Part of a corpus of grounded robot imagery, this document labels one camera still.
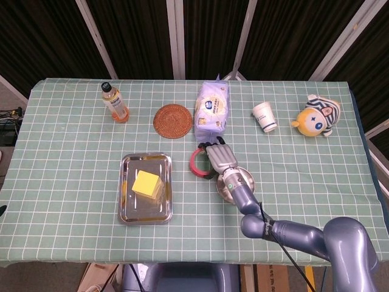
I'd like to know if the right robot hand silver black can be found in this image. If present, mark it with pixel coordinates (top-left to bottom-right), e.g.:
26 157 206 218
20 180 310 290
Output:
197 136 238 180

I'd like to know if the red tape roll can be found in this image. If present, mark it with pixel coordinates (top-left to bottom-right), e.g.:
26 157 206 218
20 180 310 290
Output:
190 147 214 179

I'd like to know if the yellow cube block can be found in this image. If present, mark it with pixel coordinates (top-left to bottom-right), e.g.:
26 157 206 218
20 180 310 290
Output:
131 170 162 200

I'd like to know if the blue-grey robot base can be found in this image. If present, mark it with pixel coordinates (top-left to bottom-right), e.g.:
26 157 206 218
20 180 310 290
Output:
121 263 241 292

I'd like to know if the round steel plate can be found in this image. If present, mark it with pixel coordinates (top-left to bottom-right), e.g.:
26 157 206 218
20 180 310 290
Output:
216 168 256 206

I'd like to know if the purple bread bag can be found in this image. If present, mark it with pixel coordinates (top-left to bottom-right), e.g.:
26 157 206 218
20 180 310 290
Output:
193 74 230 144

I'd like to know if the white paper cup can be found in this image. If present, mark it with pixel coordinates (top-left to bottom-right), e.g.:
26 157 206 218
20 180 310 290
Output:
251 102 278 134

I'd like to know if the round woven rattan coaster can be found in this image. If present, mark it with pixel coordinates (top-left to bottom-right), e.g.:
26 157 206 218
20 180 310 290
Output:
153 103 193 139

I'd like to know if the green checked tablecloth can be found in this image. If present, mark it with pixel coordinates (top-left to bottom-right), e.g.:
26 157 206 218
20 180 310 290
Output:
0 78 380 269

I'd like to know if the rectangular steel tray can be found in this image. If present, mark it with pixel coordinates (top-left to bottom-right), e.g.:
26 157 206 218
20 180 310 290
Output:
117 151 173 226

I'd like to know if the yellow plush toy striped hat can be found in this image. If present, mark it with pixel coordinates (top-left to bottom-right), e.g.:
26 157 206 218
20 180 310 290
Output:
291 94 341 138

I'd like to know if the brown cardboard box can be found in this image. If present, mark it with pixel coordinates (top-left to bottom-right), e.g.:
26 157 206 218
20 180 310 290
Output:
239 264 308 292
77 263 120 292

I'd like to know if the orange juice bottle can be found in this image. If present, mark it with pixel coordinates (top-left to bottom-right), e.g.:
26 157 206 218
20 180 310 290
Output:
101 81 131 123

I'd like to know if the black cable bundle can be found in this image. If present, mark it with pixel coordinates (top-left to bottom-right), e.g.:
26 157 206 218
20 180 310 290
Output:
0 106 24 147

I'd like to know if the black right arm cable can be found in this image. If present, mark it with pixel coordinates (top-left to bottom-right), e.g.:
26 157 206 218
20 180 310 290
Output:
258 201 317 292

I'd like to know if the white partition post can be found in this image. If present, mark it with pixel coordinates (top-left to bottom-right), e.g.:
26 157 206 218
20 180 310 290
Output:
223 0 258 82
75 0 119 80
308 0 378 82
166 0 187 80

